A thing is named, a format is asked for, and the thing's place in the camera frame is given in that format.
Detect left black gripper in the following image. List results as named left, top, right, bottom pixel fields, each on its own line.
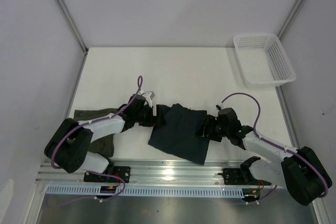
left=134, top=104, right=166, bottom=127

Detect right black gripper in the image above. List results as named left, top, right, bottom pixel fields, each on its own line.
left=195, top=115, right=230, bottom=143

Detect dark teal shorts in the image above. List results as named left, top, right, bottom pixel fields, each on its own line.
left=148, top=103, right=209, bottom=165

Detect olive green shorts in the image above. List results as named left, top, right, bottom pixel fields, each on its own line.
left=73, top=108, right=117, bottom=157

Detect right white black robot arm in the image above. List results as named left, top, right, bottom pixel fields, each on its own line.
left=198, top=108, right=332, bottom=206

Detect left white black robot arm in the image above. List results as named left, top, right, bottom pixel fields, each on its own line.
left=44, top=92, right=165, bottom=182

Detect white perforated plastic basket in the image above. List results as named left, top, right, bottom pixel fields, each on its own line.
left=233, top=33, right=296, bottom=89

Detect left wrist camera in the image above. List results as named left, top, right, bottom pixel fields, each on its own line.
left=142, top=91, right=157, bottom=116

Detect aluminium mounting rail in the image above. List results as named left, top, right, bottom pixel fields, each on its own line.
left=35, top=158, right=322, bottom=190

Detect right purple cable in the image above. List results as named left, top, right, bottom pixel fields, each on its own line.
left=220, top=92, right=331, bottom=205

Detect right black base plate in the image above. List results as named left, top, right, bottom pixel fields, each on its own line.
left=217, top=168, right=271, bottom=186

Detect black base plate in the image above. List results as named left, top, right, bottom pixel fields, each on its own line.
left=83, top=165, right=131, bottom=183
left=217, top=168, right=271, bottom=186

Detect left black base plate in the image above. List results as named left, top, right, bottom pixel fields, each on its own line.
left=83, top=165, right=131, bottom=183

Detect slotted grey cable duct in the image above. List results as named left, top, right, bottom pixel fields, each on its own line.
left=46, top=184, right=244, bottom=198

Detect left aluminium frame post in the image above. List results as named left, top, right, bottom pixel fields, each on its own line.
left=54, top=0, right=88, bottom=55

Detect aluminium frame post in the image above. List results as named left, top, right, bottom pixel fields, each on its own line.
left=277, top=0, right=306, bottom=41
left=54, top=0, right=88, bottom=55

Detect right aluminium frame post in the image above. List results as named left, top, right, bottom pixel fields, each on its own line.
left=277, top=0, right=306, bottom=41

